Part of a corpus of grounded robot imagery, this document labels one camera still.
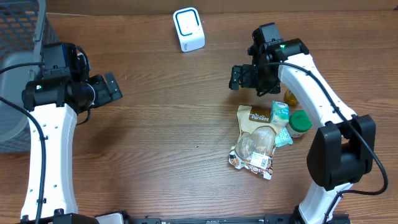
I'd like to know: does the brown nut pouch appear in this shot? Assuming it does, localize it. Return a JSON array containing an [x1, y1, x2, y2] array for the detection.
[[233, 105, 282, 163]]

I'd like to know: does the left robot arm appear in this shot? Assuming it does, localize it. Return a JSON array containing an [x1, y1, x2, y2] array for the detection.
[[21, 42, 123, 223]]

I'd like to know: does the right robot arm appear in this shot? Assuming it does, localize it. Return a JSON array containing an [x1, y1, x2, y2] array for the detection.
[[229, 23, 379, 223]]

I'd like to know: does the teal snack packet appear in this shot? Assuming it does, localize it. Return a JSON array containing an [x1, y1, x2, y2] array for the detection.
[[275, 127, 293, 147]]

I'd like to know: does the yellow drink bottle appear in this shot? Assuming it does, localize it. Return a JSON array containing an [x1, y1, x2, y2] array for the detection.
[[284, 89, 299, 106]]

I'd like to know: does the grey plastic mesh basket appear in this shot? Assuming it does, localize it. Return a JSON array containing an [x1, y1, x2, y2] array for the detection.
[[1, 0, 59, 153]]

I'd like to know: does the teal tissue pack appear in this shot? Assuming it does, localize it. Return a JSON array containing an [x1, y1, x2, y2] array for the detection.
[[271, 101, 289, 126]]

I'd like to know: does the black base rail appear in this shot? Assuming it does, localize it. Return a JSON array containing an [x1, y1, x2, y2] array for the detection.
[[96, 213, 352, 224]]

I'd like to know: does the white barcode scanner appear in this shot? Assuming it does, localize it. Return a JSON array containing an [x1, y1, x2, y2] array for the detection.
[[173, 7, 205, 52]]

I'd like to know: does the green lid jar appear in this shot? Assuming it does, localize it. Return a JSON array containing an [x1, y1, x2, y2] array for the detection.
[[286, 110, 312, 138]]

